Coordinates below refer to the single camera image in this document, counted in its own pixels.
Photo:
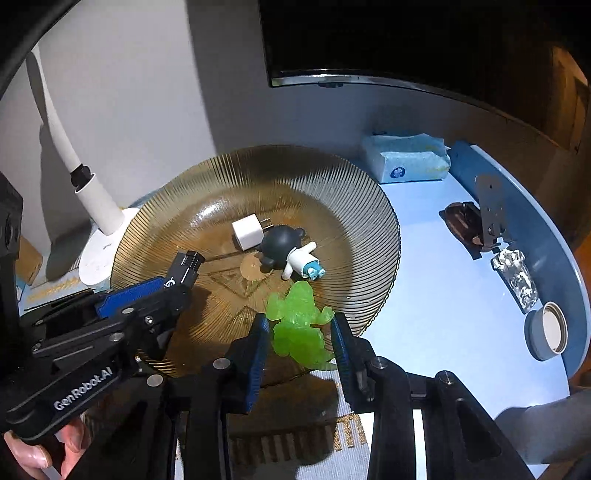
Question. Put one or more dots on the metal bracket tool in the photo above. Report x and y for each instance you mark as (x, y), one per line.
(491, 203)

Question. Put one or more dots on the blue tissue pack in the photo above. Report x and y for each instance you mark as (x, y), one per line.
(406, 161)

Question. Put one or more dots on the person's left hand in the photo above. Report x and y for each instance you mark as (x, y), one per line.
(27, 454)

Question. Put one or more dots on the patterned woven mat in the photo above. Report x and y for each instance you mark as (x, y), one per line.
(286, 434)

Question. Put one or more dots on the crumpled silver foil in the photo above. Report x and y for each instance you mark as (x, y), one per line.
(515, 272)

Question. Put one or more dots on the cardboard pen holder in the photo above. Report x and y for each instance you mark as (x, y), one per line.
(28, 263)

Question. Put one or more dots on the grey cloth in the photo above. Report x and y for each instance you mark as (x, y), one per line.
(531, 424)

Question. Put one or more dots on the amber ribbed glass plate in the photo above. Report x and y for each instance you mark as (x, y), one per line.
(207, 207)

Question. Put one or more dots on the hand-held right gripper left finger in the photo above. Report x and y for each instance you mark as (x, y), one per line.
(256, 355)

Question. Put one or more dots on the white and blue toy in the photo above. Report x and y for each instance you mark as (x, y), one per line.
(300, 258)

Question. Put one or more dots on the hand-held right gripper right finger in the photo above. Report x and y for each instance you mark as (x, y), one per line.
(342, 355)

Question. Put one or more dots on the white charger plug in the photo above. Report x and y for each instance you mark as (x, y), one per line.
(247, 233)

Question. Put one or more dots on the dark grey round toy figure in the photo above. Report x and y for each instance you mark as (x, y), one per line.
(279, 244)

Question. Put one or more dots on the black monitor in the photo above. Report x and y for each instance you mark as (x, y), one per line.
(415, 37)

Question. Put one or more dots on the grey round cap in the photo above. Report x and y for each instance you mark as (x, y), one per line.
(535, 337)

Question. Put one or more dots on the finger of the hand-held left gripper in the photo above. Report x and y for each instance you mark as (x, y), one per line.
(131, 295)
(184, 270)

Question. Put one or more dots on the green translucent toy figure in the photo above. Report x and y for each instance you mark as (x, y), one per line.
(295, 323)

